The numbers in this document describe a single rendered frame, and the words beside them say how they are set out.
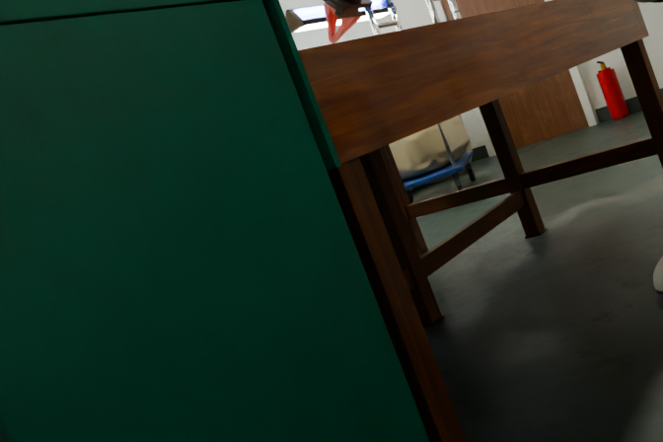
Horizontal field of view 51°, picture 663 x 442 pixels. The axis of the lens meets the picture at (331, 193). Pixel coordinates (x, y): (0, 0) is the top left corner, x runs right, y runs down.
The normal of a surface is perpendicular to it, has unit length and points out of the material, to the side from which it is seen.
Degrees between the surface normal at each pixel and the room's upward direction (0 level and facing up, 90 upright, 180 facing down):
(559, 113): 90
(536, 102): 90
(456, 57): 90
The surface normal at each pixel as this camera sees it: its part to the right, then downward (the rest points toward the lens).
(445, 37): 0.71, -0.23
